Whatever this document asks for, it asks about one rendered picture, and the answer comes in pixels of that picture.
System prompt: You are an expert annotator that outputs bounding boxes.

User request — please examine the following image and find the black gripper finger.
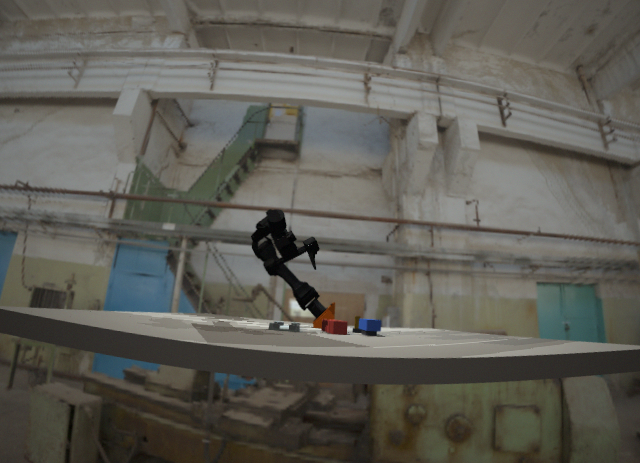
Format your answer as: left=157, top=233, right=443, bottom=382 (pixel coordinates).
left=270, top=263, right=290, bottom=283
left=305, top=244, right=317, bottom=270

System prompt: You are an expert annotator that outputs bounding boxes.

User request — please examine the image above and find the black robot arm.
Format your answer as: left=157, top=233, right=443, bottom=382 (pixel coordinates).
left=251, top=209, right=328, bottom=321

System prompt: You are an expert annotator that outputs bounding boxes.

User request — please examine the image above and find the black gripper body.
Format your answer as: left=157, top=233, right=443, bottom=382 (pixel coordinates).
left=263, top=237, right=319, bottom=276

